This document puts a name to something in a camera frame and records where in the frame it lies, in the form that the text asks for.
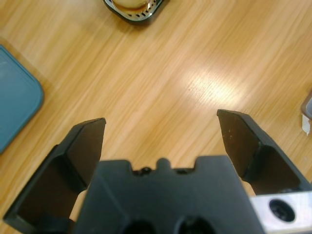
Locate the white capsule coffee machine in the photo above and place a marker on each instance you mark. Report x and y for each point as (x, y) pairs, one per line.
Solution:
(136, 20)

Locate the white mount block, dark post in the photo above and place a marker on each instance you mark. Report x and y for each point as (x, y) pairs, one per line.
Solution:
(308, 103)

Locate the teal plastic tray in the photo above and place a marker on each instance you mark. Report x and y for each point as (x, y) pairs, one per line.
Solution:
(17, 102)

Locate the clear glass cup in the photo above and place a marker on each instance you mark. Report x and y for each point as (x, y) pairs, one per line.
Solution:
(129, 3)

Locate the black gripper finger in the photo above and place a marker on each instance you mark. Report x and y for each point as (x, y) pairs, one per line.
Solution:
(241, 143)
(73, 153)

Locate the white paper tag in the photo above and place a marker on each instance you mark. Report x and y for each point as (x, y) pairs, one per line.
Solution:
(305, 124)

